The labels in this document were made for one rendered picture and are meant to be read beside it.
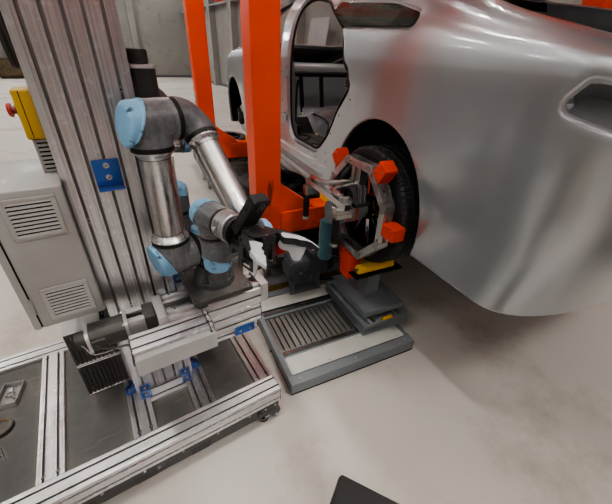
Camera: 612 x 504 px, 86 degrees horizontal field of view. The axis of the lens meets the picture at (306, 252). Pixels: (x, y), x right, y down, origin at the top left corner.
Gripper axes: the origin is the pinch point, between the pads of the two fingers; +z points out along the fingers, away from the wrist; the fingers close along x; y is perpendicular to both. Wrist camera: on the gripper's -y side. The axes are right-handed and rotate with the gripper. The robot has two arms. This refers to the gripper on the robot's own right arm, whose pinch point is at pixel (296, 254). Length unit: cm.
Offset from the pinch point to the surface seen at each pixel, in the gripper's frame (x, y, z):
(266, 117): -85, -15, -109
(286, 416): -46, 119, -32
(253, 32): -75, -52, -112
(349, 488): -24, 87, 16
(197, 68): -151, -38, -290
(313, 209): -123, 41, -97
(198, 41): -151, -61, -289
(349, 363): -88, 105, -26
